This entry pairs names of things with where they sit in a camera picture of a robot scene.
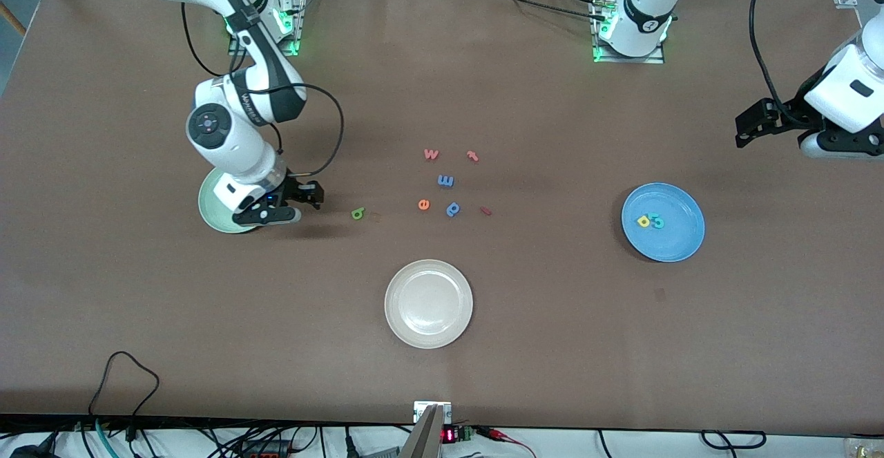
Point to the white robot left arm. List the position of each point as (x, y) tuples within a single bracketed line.
[(836, 99)]

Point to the grey metal bracket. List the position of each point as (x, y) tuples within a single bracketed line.
[(425, 441)]

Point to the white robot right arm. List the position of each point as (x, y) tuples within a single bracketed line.
[(238, 147)]

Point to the yellow letter d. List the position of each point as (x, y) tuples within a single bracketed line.
[(643, 222)]

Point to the black power strip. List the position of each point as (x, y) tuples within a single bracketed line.
[(266, 450)]

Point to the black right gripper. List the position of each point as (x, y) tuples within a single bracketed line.
[(295, 189)]

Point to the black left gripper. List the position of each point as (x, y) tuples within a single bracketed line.
[(789, 113)]

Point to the green terminal block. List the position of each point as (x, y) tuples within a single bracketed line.
[(466, 434)]

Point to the blue letter p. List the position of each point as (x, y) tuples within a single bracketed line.
[(453, 209)]

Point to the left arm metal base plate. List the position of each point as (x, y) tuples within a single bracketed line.
[(656, 59)]

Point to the blue letter m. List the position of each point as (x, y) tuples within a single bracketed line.
[(445, 181)]

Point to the white plate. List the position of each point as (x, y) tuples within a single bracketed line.
[(428, 304)]

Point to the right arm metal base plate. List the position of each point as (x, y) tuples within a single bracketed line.
[(298, 23)]

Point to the pink letter w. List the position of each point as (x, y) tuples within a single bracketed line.
[(431, 155)]

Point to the red clip lead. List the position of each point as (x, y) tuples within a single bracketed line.
[(501, 435)]

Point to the white marker tag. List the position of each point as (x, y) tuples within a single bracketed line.
[(423, 408)]

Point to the green plate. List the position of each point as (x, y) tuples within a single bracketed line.
[(210, 213)]

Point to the red digit display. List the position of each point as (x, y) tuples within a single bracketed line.
[(449, 436)]

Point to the blue plate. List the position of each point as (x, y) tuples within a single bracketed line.
[(673, 240)]

